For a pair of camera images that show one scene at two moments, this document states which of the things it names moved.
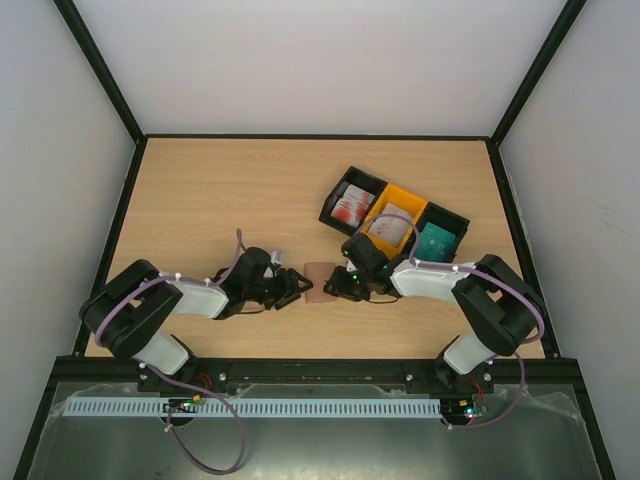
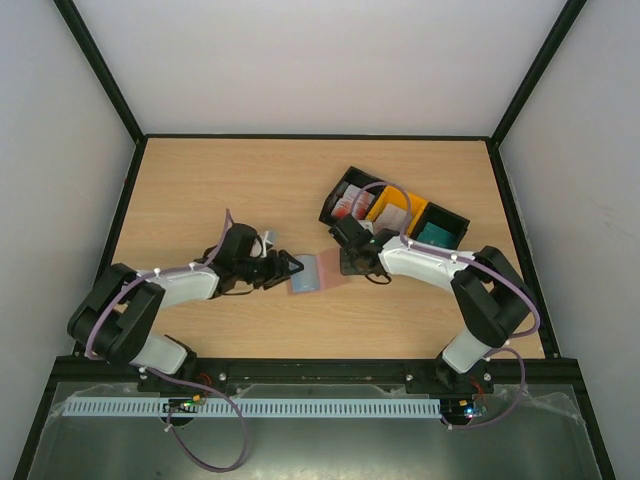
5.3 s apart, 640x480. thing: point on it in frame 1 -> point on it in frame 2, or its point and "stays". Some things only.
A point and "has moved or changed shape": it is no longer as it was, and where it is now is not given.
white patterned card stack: [392, 230] stays
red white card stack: [353, 205] stays
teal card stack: [436, 243] stays
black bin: [448, 221] stays
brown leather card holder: [318, 273] has moved or changed shape
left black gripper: [289, 288] -> [278, 270]
